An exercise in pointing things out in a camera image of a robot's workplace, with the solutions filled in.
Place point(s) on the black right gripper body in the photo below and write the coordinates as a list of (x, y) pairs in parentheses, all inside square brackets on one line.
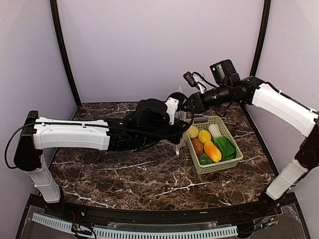
[(224, 95)]

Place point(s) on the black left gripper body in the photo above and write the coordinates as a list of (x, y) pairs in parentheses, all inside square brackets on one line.
[(154, 136)]

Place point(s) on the orange yellow mango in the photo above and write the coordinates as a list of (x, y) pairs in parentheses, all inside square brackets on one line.
[(212, 151)]

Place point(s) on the green white bok choy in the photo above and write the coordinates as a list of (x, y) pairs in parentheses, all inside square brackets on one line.
[(226, 147)]

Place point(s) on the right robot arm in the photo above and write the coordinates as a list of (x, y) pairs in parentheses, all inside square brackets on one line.
[(296, 130)]

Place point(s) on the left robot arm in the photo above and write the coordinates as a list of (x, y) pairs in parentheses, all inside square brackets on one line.
[(39, 133)]

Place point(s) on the beige walnut-like food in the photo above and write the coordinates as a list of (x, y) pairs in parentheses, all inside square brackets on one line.
[(193, 132)]

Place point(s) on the yellow lemon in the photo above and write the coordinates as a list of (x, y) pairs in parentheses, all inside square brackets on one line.
[(204, 136)]

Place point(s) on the brown potato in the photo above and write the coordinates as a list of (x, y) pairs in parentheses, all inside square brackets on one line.
[(198, 146)]

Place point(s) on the green pepper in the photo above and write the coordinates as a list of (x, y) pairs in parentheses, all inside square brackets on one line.
[(204, 159)]

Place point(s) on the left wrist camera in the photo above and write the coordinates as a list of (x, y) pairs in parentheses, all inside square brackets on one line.
[(153, 114)]

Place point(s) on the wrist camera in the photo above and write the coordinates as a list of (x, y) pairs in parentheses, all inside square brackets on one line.
[(153, 114), (223, 73)]

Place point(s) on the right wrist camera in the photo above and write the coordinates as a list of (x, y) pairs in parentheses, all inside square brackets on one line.
[(223, 73)]

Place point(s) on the black frame post right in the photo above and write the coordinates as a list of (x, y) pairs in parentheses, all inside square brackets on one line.
[(261, 37)]

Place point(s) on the black frame post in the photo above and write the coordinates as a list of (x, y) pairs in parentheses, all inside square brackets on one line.
[(261, 37), (63, 52)]

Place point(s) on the white slotted cable duct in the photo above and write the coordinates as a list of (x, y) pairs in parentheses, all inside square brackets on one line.
[(138, 231)]

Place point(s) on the black front rail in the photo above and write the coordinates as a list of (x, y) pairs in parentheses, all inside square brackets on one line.
[(245, 216)]

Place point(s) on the black frame post left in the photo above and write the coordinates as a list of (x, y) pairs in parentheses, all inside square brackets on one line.
[(63, 52)]

